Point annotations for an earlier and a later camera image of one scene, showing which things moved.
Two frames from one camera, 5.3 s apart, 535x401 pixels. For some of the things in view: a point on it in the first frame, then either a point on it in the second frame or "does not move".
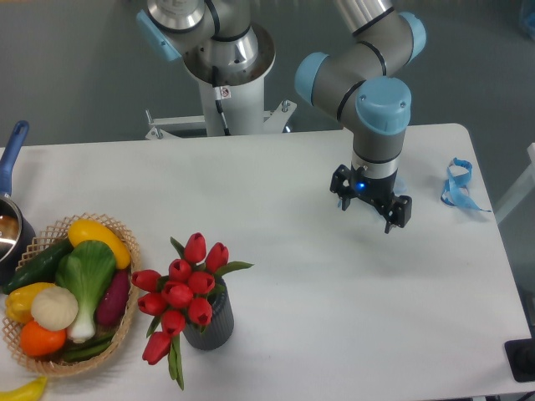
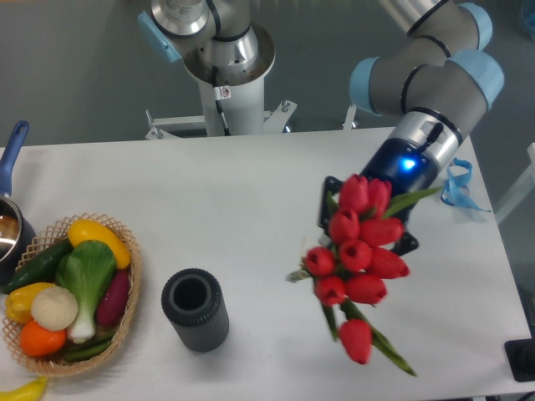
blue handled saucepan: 17,240 does not move
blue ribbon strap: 455,192 does not move
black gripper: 379,193 to 408,167
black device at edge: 521,357 does not move
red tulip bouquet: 181,295 to 349,273
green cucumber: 39,269 does not move
